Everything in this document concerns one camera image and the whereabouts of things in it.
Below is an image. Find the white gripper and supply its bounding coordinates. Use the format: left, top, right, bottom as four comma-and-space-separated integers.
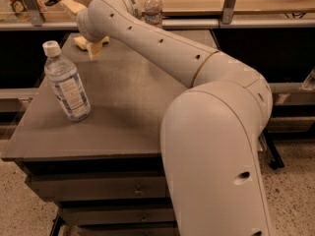
61, 0, 102, 60

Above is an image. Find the yellow sponge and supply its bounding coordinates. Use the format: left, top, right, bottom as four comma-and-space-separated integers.
74, 36, 109, 50

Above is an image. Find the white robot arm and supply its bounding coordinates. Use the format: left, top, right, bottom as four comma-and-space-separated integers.
66, 0, 275, 236

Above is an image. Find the blue label plastic bottle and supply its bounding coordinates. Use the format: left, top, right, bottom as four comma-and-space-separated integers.
42, 40, 91, 121

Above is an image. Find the clear water bottle red label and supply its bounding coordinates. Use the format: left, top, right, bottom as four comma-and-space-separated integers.
144, 0, 163, 28

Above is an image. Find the small black object on shelf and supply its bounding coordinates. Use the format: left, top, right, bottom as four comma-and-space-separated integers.
45, 0, 60, 7

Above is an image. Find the colourful box on shelf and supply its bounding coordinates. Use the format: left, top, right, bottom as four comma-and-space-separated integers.
0, 0, 46, 26

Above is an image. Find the grey drawer cabinet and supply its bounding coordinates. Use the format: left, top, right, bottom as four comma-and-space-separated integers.
3, 40, 187, 236

